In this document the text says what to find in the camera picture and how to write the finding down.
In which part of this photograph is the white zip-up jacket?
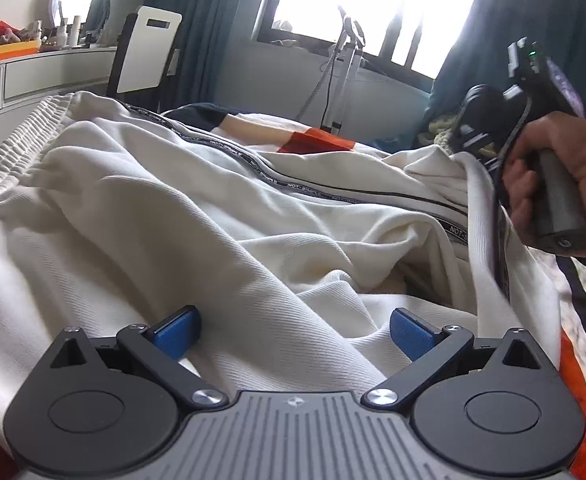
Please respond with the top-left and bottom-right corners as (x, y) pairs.
(0, 92), (560, 437)

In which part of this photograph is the person's right hand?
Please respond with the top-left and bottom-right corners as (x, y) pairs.
(502, 112), (586, 258)

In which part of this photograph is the pale yellow knit garment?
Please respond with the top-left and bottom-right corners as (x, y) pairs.
(415, 114), (457, 148)

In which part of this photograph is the striped cream black orange blanket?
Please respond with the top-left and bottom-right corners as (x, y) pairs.
(167, 105), (586, 479)

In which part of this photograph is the teal curtain left of window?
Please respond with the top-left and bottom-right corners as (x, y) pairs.
(144, 0), (261, 110)

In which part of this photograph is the white drawer dresser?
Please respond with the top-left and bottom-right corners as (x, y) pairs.
(0, 47), (116, 144)

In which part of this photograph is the black white chair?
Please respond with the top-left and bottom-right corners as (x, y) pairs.
(106, 6), (182, 112)

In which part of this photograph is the orange box on dresser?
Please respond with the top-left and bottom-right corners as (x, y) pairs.
(0, 40), (41, 61)

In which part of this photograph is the window with dark frame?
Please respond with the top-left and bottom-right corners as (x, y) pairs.
(258, 0), (473, 79)

